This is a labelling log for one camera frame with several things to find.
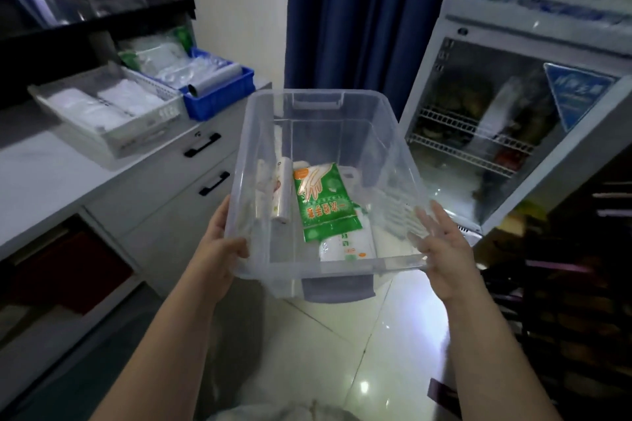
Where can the green glove packet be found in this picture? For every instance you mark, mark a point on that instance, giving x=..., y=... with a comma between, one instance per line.
x=323, y=203

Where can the clear folded plastic bag pack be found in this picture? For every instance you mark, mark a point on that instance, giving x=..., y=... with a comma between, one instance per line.
x=260, y=193

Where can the person's right middle finger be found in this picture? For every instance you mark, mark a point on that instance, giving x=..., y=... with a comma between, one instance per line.
x=442, y=218

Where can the dark goods rack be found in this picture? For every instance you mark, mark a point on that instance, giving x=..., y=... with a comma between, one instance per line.
x=577, y=287

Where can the white plastic bag roll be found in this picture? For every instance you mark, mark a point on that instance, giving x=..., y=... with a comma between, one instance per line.
x=285, y=189

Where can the blue curtain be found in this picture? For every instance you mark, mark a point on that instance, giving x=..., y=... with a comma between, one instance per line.
x=355, y=16

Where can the person's left forearm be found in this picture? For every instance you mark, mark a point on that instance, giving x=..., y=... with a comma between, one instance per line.
x=168, y=361

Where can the clear bag stack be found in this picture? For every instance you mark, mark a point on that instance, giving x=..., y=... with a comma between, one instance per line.
x=190, y=68

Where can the grey drawer cabinet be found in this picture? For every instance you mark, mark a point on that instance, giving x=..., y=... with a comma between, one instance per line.
x=163, y=218

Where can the person's right hand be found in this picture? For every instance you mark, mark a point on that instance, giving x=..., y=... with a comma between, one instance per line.
x=452, y=263

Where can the person's right forearm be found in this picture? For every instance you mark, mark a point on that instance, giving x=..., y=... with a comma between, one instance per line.
x=493, y=366

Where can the person's right thumb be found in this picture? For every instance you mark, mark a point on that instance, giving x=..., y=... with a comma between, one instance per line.
x=417, y=242

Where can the clear plastic storage bin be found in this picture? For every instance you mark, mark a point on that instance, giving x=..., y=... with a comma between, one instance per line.
x=345, y=139

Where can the clear plastic bag roll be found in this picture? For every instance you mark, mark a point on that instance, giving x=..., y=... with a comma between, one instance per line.
x=215, y=80

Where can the white plastic basket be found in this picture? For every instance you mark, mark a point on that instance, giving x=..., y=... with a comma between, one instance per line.
x=123, y=132

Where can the white glove packet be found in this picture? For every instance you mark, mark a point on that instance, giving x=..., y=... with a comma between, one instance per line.
x=353, y=245

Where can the glass door fridge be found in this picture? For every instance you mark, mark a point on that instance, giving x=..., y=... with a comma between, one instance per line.
x=533, y=21

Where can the blue triangular sticker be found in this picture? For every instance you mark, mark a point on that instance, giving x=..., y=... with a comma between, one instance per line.
x=575, y=92

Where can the green and clear bag packet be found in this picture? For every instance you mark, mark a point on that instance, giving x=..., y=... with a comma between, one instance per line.
x=153, y=53

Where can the black counter shelf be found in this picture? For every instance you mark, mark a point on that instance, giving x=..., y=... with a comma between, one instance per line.
x=59, y=48

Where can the person's left thumb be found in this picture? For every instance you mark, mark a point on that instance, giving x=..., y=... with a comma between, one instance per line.
x=234, y=247

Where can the blue plastic basket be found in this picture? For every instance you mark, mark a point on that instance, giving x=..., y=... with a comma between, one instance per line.
x=222, y=95

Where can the person's left hand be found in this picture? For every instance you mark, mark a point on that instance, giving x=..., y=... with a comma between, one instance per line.
x=210, y=267

